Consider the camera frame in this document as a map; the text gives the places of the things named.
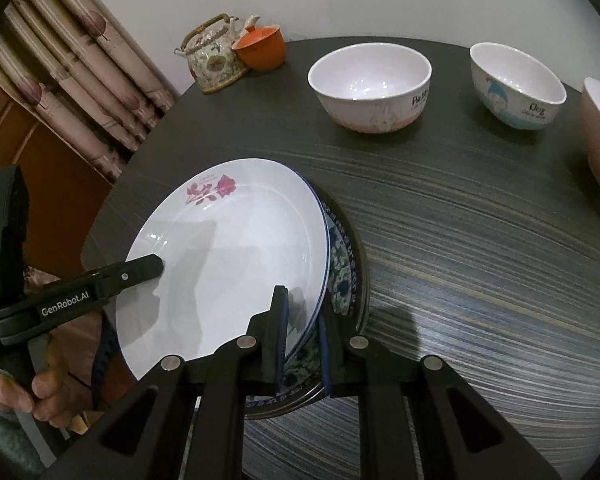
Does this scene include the floral ceramic teapot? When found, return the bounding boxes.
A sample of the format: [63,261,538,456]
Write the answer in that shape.
[174,13,261,94]

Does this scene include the beige patterned curtain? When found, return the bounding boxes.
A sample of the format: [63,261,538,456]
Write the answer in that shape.
[0,0,175,181]

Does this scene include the white plate pink flowers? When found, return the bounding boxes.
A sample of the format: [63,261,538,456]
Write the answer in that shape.
[114,158,330,378]

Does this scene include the small blue floral plate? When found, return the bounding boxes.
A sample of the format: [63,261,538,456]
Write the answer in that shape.
[247,199,361,406]

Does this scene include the large blue floral plate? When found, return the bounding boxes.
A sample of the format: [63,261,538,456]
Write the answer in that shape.
[244,184,372,420]

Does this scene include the white Dog bowl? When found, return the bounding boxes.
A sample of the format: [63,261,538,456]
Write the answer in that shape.
[469,42,567,131]

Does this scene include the white Rabbit bowl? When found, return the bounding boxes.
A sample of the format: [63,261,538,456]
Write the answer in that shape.
[308,42,432,134]

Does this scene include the orange cup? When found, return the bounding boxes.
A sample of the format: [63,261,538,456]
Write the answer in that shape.
[232,25,287,72]

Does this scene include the person's left hand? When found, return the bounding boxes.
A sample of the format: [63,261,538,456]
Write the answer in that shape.
[0,335,76,429]

